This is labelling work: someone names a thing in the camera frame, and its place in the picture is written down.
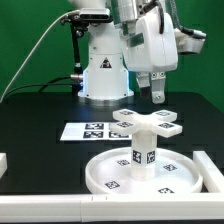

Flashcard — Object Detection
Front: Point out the grey camera cable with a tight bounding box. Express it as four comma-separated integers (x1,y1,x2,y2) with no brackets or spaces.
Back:
0,10,80,104

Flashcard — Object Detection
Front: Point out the white right fence rail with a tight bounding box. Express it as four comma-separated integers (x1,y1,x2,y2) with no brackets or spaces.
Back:
193,151,224,194

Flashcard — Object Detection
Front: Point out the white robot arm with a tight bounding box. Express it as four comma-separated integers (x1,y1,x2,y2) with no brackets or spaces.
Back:
68,0,178,106

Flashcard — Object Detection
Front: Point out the black base cable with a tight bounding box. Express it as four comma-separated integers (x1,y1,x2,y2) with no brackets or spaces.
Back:
3,75,74,98

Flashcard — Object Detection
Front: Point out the white marker sheet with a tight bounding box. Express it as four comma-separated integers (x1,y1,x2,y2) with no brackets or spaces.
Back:
60,122,131,141

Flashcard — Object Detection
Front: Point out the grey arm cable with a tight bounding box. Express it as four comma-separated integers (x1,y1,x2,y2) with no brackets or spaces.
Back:
143,0,196,36

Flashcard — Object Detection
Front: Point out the white left fence block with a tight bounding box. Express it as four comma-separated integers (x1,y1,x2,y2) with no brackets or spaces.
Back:
0,153,7,179

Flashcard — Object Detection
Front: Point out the white round table top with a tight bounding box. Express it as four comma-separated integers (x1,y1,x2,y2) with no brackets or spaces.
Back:
85,147,203,195

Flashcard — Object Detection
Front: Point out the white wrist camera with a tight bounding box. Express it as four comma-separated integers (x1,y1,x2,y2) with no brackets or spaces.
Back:
174,29,206,55

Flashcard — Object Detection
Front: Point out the black camera stand pole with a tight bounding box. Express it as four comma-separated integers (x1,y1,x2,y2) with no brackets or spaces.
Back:
70,24,83,94

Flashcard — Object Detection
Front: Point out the white front fence rail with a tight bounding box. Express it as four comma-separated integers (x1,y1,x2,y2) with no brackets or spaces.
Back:
0,193,224,223

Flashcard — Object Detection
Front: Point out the white fence rail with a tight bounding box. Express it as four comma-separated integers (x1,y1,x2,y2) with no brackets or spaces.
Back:
0,193,224,223
193,151,224,194

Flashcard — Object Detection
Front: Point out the white cross table base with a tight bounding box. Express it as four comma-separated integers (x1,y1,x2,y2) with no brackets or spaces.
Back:
109,109,182,138

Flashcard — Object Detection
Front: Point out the black camera on stand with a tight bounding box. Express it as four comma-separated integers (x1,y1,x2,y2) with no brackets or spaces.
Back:
61,8,112,23

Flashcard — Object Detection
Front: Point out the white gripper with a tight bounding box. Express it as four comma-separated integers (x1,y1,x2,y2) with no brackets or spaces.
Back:
121,8,178,104

